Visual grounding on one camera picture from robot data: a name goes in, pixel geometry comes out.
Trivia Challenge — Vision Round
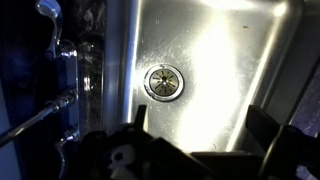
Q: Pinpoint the round sink drain strainer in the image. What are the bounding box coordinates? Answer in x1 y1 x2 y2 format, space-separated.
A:
144 64 184 102

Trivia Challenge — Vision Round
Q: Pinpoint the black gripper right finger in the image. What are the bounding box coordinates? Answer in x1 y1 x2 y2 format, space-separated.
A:
245 105 280 150

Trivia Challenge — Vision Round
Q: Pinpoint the chrome faucet handle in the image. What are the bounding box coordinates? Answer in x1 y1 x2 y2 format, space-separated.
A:
54 128 80 180
35 0 63 60

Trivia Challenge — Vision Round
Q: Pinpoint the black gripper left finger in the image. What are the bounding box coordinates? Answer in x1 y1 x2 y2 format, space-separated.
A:
134 105 147 130

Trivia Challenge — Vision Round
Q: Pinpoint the stainless steel sink basin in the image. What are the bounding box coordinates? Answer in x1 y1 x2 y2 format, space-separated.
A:
102 0 320 152

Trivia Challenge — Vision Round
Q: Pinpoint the chrome faucet base plate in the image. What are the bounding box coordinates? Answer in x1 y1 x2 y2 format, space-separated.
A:
57 40 80 145

